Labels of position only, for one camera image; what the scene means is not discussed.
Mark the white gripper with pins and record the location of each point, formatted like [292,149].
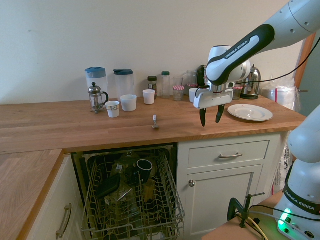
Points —
[215,98]

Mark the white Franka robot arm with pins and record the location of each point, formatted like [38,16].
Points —
[240,52]

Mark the built-in dishwasher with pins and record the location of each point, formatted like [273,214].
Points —
[77,170]

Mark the jar red gingham lid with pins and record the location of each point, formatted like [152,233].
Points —
[237,93]
[178,93]
[191,86]

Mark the cream cabinet drawer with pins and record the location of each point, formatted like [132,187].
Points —
[225,147]

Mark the white ceramic plate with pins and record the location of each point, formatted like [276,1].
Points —
[250,112]

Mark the black bottle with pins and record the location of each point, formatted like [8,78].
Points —
[201,75]

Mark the tall empty glass jar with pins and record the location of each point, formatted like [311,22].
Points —
[191,77]

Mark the clear glass tumbler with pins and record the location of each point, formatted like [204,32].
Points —
[178,81]

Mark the stainless steel kettle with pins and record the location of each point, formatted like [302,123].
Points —
[253,83]

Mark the clear jar green lid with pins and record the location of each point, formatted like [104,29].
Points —
[165,85]

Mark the plain white ceramic cup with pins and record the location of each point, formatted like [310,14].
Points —
[148,97]

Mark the coffee jar dark lid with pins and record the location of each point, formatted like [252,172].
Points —
[152,85]

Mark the round metal door knob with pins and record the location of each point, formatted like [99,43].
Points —
[192,183]

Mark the clear plastic bag of containers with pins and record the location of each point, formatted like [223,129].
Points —
[282,93]

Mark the cream cabinet door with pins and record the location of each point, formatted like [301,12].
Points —
[220,190]

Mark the wide white ceramic cup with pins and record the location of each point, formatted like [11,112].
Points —
[128,103]

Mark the black mug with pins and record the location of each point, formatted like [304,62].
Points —
[144,170]

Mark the printed plastic bag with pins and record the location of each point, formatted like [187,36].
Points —
[281,172]

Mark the clear pitcher dark teal lid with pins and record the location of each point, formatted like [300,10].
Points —
[124,83]

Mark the black metal clamp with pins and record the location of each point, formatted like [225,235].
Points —
[237,206]

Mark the white cup patterned band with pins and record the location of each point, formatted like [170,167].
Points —
[112,109]

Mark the clear plastic container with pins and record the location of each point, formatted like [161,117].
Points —
[122,172]

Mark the glass French press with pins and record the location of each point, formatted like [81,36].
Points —
[96,98]

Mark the clear pitcher light blue lid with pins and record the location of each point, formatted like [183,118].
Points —
[96,77]

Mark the black plastic tray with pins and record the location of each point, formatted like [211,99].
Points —
[108,186]

